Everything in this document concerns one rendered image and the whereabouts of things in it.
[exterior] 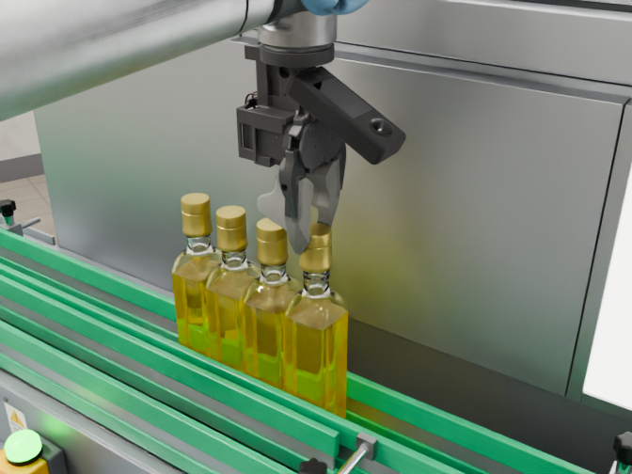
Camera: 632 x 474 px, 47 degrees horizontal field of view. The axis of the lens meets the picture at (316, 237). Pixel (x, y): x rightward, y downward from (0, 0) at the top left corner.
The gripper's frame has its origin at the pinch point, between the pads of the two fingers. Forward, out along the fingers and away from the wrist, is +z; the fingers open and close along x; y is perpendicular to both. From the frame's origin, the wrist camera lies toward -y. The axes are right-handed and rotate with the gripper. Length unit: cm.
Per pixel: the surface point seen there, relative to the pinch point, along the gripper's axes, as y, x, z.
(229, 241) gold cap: 10.7, 1.9, 2.8
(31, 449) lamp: 31.0, 19.5, 31.4
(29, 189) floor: 278, -142, 116
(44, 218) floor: 243, -125, 116
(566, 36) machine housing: -19.3, -13.0, -21.0
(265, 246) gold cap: 5.4, 1.9, 2.0
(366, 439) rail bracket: -9.9, 5.0, 19.3
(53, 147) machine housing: 64, -14, 8
